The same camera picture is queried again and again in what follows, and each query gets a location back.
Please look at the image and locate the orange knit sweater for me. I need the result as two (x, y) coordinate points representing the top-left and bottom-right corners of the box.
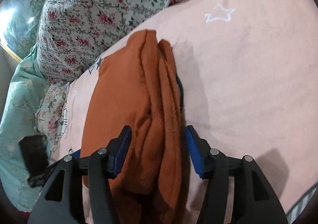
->
(81, 30), (182, 223)

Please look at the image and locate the floral ruffled pillow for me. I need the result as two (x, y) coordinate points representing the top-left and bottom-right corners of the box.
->
(34, 82), (70, 152)

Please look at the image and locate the teal floral blanket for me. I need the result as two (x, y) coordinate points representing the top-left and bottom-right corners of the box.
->
(1, 45), (49, 212)

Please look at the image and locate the gold framed landscape painting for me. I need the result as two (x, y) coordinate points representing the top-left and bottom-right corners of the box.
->
(1, 0), (45, 61)

